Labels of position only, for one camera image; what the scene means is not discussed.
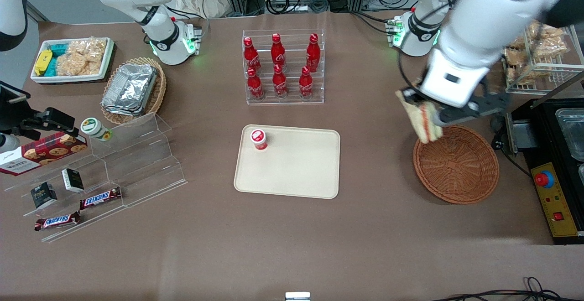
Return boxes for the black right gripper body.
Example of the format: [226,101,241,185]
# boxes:
[19,108,59,140]

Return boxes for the triangle sandwich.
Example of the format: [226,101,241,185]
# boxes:
[395,88,444,145]

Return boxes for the brown round wicker basket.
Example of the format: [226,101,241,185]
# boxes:
[413,125,500,205]

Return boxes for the light oval wicker basket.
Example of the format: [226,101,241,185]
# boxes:
[101,57,167,125]

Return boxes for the beige plastic tray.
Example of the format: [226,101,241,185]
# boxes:
[234,125,341,200]

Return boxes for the green lidded cup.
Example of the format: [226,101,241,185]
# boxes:
[80,117,113,142]

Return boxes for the red cookie box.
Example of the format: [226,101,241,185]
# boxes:
[0,132,88,176]

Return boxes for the white rectangular bin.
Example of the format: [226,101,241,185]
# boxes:
[30,37,115,84]

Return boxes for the bagged fried snack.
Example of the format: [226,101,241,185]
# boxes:
[526,21,569,58]
[506,62,535,86]
[503,36,531,65]

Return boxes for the small black box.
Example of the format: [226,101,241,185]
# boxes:
[61,168,85,193]
[30,182,58,209]

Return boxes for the yellow snack packet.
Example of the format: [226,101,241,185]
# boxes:
[35,50,53,77]

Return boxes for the black machine with yellow panel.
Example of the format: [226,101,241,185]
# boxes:
[504,71,584,246]

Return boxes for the clear bag of rice crackers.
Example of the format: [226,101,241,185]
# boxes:
[57,37,108,77]

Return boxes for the teal snack packet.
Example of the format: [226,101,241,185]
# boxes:
[45,42,70,77]

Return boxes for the stack of foil containers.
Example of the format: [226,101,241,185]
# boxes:
[101,63,158,117]

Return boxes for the brown chocolate bar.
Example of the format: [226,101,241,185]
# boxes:
[79,187,123,211]
[34,211,82,232]

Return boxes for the clear acrylic stepped display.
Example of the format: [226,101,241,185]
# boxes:
[4,112,188,244]

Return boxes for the metal pan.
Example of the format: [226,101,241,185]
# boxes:
[554,108,584,163]

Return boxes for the red emergency stop button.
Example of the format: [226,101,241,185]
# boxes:
[534,171,555,189]

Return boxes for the red cola bottle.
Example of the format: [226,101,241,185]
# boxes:
[299,66,314,100]
[306,33,321,73]
[272,64,289,99]
[243,37,261,74]
[247,67,265,100]
[271,33,287,70]

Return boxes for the clear acrylic bottle rack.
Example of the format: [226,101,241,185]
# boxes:
[242,29,325,106]

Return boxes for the red lidded cup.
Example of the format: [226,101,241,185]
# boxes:
[250,129,269,151]

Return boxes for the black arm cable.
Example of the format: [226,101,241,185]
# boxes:
[396,0,457,93]

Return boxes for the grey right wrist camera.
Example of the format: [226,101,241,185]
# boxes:
[0,132,21,156]

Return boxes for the black power cable with plug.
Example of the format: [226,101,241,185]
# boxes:
[490,116,532,177]

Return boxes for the wire basket of pastries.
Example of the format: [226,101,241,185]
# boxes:
[501,20,584,96]

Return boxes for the black floor cables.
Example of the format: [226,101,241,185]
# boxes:
[431,276,584,301]

